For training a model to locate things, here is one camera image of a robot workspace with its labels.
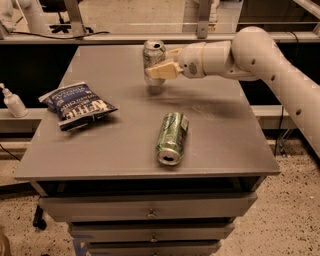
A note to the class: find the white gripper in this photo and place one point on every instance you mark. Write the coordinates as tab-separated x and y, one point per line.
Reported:
190	61

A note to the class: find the white 7up can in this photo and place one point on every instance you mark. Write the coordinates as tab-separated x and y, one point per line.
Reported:
153	52

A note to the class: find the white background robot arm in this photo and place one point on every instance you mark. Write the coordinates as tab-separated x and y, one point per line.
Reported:
31	11

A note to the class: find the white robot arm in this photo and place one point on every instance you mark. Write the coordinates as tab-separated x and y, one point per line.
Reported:
251	55

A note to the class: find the green soda can lying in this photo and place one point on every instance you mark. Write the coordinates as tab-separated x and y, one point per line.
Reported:
172	138

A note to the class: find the blue chip bag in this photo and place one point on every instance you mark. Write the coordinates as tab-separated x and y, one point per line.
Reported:
76	105

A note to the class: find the black office chair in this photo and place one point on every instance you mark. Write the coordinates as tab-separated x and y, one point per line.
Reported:
58	7

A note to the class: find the grey drawer cabinet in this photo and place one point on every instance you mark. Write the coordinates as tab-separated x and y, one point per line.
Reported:
106	182

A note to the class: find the white pump bottle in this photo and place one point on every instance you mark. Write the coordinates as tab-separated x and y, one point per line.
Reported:
13	103

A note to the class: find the grey metal post right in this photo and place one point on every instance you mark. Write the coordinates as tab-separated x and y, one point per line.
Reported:
203	18

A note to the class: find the grey metal post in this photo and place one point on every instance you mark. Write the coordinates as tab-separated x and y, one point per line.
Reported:
77	25
203	18

